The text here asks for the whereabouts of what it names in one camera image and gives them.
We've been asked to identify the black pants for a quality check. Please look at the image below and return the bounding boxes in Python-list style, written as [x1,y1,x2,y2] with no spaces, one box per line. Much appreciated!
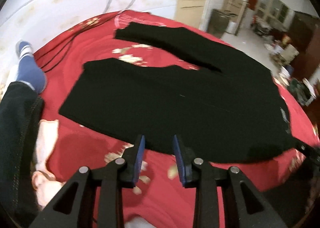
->
[59,22,295,163]

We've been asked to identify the red floral bed blanket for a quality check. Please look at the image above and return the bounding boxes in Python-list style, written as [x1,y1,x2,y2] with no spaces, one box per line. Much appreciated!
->
[35,11,319,227]

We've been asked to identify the pink white cloth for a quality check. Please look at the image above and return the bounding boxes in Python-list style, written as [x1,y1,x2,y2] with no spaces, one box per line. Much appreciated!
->
[31,119,65,210]

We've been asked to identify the floor clutter pile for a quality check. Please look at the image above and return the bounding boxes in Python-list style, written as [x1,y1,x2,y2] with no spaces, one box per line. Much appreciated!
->
[251,15,317,107]

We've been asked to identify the black jeans leg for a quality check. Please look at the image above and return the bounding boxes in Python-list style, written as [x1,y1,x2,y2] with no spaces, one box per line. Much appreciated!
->
[1,82,43,227]

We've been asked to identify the dark wooden wardrobe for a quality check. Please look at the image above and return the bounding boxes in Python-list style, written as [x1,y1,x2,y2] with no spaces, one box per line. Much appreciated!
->
[287,11,319,80]

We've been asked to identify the blue striped sock foot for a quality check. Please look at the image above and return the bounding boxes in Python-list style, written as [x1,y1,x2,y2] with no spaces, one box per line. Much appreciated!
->
[16,41,47,94]

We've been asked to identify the dark ceramic jar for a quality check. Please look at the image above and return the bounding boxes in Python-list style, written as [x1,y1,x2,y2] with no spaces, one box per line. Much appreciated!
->
[207,9,231,39]

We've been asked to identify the wooden framed window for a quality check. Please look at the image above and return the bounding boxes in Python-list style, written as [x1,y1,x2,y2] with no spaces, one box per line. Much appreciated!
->
[255,0,289,24]

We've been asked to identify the cardboard box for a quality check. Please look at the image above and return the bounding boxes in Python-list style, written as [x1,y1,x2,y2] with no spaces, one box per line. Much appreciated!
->
[222,0,248,35]

